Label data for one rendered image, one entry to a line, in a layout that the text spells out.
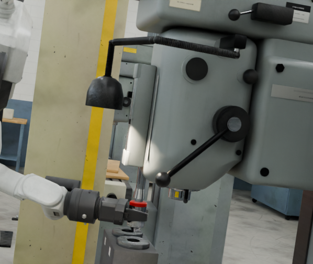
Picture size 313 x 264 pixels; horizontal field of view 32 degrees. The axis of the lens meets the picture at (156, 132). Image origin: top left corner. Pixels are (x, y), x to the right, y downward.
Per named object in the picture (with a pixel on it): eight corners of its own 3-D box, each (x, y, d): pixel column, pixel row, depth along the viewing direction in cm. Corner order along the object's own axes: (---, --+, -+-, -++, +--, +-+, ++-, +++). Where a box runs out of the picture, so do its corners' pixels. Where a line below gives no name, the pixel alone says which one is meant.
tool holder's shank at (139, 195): (143, 203, 144) (148, 162, 144) (131, 201, 145) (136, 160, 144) (145, 201, 147) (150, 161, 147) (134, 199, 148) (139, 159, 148)
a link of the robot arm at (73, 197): (77, 215, 141) (33, 208, 141) (80, 228, 150) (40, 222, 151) (86, 175, 146) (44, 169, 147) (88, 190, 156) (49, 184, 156)
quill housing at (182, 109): (149, 189, 104) (172, 21, 102) (131, 173, 124) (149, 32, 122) (242, 198, 108) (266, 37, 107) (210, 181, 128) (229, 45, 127)
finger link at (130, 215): (146, 223, 144) (123, 219, 144) (148, 211, 144) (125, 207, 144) (146, 224, 142) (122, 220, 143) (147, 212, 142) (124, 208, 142)
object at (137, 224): (142, 228, 144) (144, 208, 144) (124, 225, 145) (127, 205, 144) (145, 225, 148) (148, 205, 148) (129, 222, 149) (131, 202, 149)
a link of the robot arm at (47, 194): (54, 208, 140) (9, 188, 142) (58, 220, 148) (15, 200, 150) (66, 187, 143) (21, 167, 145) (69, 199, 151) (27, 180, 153)
